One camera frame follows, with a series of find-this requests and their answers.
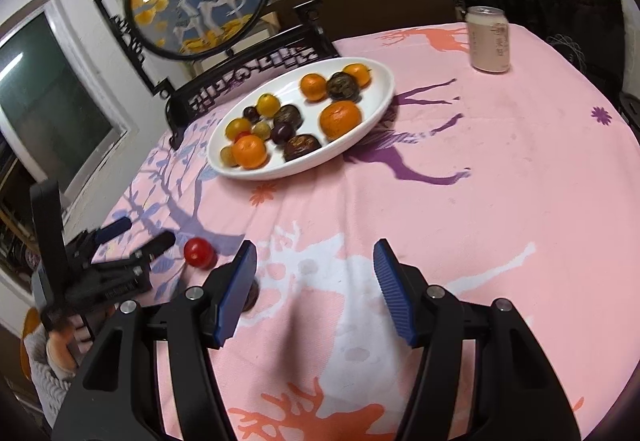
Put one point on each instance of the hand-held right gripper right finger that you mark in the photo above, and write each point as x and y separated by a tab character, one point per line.
395	286

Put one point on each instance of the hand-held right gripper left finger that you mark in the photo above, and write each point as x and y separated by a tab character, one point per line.
235	291

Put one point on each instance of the pale drink can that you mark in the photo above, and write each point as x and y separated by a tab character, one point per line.
487	41

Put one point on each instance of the large orange tangerine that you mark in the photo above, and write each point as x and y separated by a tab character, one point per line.
340	119

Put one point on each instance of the brown longan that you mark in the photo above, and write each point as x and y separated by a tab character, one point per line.
229	155
260	128

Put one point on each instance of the smooth purple passion fruit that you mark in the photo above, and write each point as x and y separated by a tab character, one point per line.
281	132
250	112

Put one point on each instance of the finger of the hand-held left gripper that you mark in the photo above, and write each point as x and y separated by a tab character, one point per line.
115	226
157	241

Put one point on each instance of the wrinkled dark passion fruit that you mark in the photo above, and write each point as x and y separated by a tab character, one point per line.
301	146
252	297
342	86
289	116

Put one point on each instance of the person's left hand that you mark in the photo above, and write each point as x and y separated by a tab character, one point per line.
60	351

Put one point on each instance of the red cherry tomato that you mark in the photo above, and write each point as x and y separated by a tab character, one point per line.
243	135
197	251

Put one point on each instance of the orange kumquat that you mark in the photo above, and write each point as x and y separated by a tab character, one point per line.
313	87
237	127

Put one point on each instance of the wooden chair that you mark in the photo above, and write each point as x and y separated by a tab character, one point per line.
30	336

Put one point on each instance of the white oval plate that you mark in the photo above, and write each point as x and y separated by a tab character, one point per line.
377	91

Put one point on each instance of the pink printed tablecloth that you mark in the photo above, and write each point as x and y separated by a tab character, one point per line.
500	171

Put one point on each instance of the white framed window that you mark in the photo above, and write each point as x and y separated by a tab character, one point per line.
45	96

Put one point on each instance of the person's left forearm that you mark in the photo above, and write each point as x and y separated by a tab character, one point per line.
47	386

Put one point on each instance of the yellow-orange kumquat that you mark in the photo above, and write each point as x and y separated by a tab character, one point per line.
267	104

